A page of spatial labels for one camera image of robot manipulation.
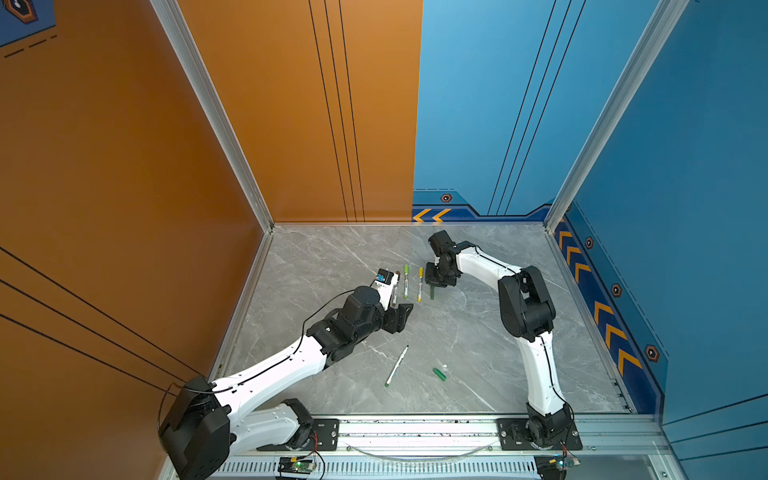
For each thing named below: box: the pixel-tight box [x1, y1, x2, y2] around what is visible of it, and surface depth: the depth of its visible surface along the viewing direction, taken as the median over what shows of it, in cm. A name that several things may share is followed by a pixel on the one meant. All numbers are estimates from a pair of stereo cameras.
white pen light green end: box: [403, 264, 409, 299], surface depth 104 cm
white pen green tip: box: [384, 344, 409, 388], surface depth 86 cm
